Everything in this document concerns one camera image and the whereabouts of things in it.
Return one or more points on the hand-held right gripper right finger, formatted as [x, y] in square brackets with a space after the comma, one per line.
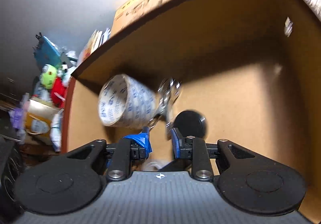
[175, 145]

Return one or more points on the brown cardboard box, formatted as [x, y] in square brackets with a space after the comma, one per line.
[238, 50]

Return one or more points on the large printed tape roll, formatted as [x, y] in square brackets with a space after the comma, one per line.
[140, 103]

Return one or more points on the illustrated book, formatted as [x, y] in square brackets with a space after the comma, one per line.
[92, 43]

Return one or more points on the green frog plush toy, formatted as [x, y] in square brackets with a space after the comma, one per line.
[49, 75]

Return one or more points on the black round disc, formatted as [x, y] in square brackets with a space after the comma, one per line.
[190, 122]

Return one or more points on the teal box with binder clips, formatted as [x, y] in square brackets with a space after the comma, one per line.
[46, 49]

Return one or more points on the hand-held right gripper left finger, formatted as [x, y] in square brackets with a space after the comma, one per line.
[140, 140]

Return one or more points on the yellow printed board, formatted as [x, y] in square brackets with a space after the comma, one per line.
[140, 5]

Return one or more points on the gold paper bag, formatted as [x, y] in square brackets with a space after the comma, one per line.
[37, 118]

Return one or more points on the purple packet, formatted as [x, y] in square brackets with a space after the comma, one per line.
[17, 116]

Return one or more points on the metal key bunch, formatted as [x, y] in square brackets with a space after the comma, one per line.
[166, 96]

